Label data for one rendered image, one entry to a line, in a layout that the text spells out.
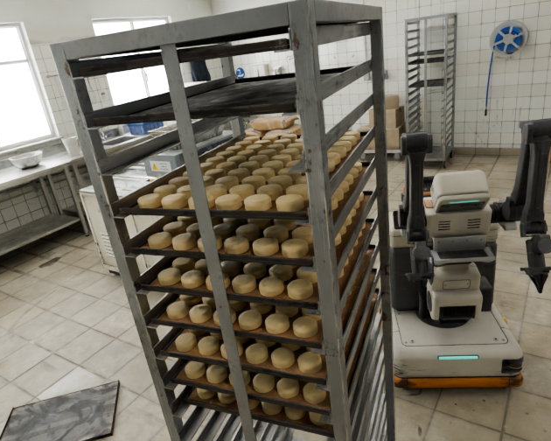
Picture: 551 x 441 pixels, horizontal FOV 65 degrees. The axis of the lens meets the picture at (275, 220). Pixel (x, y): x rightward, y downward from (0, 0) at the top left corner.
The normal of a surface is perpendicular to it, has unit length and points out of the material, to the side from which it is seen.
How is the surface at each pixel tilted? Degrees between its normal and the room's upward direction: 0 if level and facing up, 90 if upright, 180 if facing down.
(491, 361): 90
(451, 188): 42
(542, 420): 0
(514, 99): 90
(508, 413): 0
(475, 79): 90
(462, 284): 98
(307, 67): 90
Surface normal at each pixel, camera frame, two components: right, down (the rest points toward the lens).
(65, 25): 0.84, 0.11
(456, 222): -0.10, 0.52
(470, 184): -0.18, -0.41
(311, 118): -0.36, 0.40
